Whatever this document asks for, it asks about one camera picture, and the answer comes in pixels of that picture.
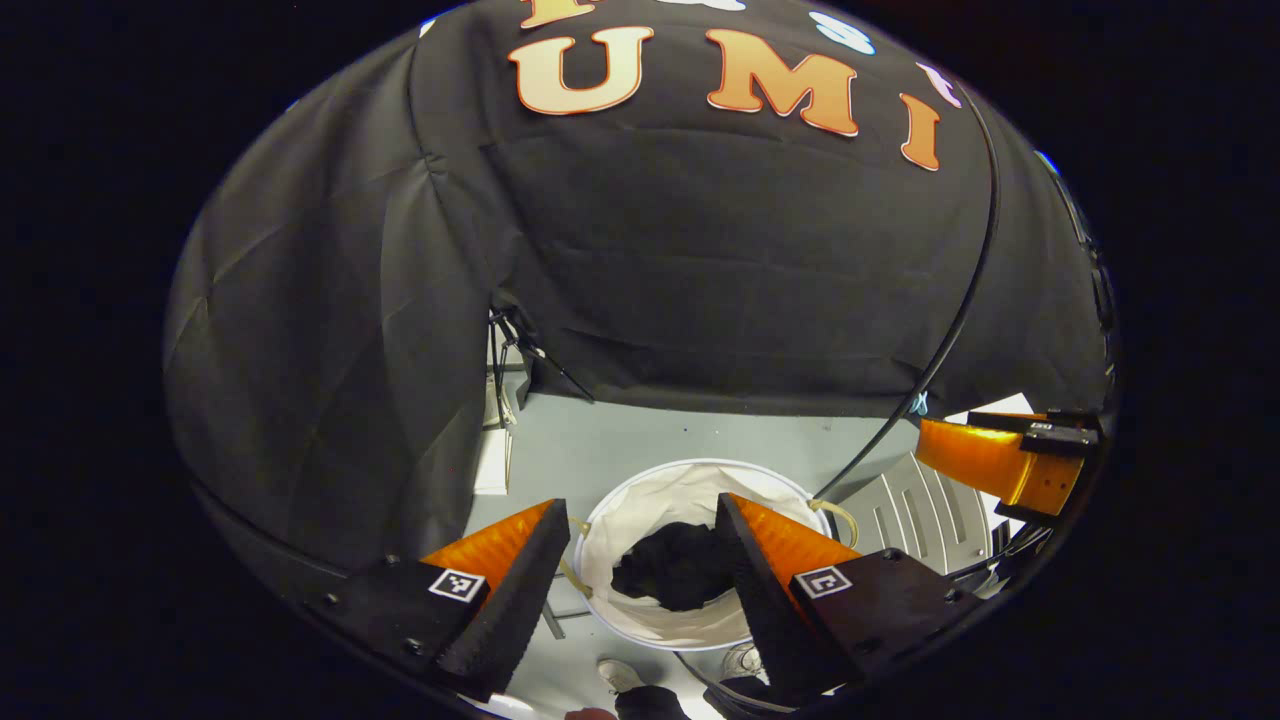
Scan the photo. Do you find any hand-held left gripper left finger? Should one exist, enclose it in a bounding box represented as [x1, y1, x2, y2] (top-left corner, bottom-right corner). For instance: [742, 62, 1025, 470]
[305, 497, 571, 703]

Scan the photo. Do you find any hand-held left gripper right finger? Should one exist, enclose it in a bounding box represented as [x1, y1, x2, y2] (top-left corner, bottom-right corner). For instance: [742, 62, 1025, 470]
[713, 492, 986, 706]

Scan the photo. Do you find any black knit jacket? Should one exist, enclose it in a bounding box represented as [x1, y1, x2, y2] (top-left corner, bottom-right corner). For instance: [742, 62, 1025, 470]
[610, 520, 741, 613]

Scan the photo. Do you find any white laundry hamper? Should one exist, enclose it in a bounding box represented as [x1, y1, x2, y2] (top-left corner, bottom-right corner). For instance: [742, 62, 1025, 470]
[558, 458, 861, 653]

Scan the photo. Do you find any black metal clothes rack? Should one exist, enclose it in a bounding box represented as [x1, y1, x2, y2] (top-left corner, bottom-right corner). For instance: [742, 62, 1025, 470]
[810, 85, 1004, 501]

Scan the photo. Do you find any white paper sheet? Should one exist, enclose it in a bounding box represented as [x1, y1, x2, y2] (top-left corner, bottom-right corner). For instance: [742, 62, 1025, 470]
[945, 393, 1036, 426]

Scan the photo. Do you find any grey ribbed floor plate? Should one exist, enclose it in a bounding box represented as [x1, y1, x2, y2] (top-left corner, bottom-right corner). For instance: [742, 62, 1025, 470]
[828, 453, 998, 583]

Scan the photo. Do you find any person's dark trouser leg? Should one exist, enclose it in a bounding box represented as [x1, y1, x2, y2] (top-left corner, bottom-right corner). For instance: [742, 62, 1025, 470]
[615, 684, 693, 720]

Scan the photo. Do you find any black tripod stand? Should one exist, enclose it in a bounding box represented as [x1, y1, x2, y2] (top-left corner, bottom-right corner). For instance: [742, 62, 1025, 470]
[488, 308, 597, 429]

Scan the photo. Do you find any black backdrop cloth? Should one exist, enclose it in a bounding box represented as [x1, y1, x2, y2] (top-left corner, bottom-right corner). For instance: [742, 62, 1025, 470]
[163, 0, 1119, 601]

